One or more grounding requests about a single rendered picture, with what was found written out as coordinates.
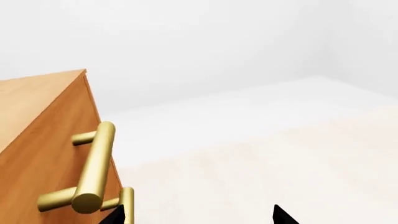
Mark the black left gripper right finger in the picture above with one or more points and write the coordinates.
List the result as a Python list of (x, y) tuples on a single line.
[(283, 215)]

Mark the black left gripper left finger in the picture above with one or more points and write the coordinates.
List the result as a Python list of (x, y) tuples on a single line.
[(115, 216)]

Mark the wooden drawer cabinet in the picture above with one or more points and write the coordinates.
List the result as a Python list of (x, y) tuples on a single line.
[(37, 130)]

